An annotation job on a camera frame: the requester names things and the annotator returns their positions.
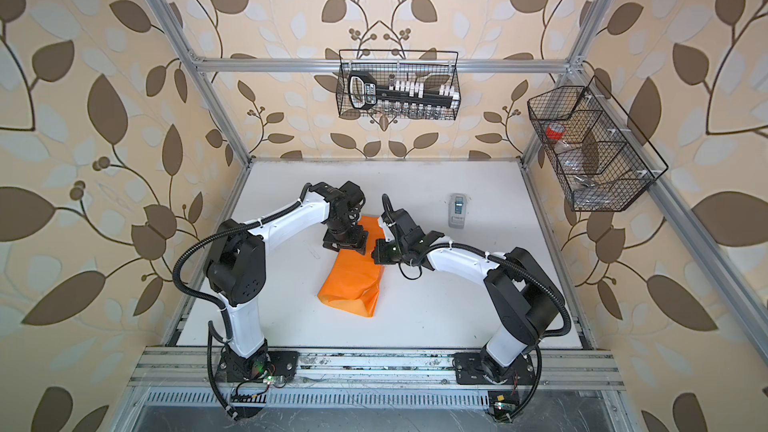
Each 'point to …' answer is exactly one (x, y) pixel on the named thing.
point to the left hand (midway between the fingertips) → (359, 248)
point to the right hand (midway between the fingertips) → (372, 257)
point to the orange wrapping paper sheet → (353, 280)
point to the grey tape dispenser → (457, 210)
